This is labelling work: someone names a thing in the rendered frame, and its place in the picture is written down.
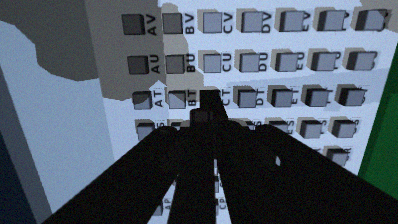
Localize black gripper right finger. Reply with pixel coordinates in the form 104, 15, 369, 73
208, 90, 398, 224

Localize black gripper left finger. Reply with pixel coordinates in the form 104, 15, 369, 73
41, 90, 217, 224

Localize light blue keypad machine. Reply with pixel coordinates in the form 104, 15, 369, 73
0, 0, 398, 224

